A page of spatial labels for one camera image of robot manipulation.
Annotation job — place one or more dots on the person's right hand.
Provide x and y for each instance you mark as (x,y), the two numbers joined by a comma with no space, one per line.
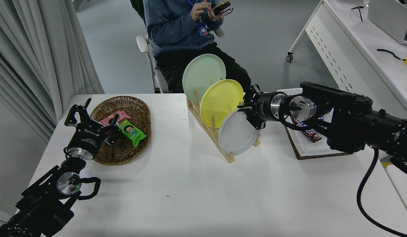
(197,10)

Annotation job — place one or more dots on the person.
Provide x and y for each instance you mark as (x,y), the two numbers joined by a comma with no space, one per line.
(173,33)

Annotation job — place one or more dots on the phone with red rim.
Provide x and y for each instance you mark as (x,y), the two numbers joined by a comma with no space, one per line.
(227,12)

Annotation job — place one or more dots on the brown wicker basket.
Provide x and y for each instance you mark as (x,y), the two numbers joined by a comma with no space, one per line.
(130,105)

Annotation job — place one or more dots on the silver laptop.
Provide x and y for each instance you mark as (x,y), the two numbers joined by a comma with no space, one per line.
(388,16)

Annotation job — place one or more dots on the Snickers bar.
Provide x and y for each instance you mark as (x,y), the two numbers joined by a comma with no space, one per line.
(310,134)

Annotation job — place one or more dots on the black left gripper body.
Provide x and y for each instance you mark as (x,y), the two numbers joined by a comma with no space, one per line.
(88,136)

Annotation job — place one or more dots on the person's left hand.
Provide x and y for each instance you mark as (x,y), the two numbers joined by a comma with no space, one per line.
(215,17)

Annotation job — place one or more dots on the pale green plate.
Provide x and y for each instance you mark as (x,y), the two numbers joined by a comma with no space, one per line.
(200,74)

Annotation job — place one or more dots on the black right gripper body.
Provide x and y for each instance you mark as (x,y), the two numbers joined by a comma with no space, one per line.
(264,107)

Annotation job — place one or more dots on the green snack packet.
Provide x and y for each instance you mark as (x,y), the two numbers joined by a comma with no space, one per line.
(132,131)

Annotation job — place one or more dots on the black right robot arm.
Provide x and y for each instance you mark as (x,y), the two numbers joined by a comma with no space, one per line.
(355,121)

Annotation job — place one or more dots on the yellow plate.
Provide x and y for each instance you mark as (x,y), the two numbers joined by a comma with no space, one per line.
(219,98)

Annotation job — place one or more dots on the wooden plate rack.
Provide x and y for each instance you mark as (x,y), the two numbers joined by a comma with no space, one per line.
(227,158)

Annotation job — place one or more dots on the blue id badge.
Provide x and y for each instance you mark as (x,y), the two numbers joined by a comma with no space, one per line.
(203,30)

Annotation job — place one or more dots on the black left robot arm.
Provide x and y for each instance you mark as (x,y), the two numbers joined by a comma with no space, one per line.
(45,200)

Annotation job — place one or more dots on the pink snack packet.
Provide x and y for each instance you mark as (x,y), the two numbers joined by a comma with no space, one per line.
(121,116)

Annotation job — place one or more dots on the grey plate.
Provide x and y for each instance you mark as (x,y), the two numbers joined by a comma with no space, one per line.
(236,136)

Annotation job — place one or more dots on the white curtain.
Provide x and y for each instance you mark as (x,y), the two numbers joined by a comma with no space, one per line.
(25,49)

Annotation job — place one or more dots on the white tray with cork base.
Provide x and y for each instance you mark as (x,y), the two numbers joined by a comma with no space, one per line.
(308,148)

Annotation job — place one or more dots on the white chair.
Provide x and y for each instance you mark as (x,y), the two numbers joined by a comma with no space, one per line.
(142,44)

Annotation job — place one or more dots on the phone with yellow case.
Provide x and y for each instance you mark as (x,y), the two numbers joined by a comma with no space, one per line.
(221,7)

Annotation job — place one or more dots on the white desk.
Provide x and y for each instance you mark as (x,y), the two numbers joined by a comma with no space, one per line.
(355,49)

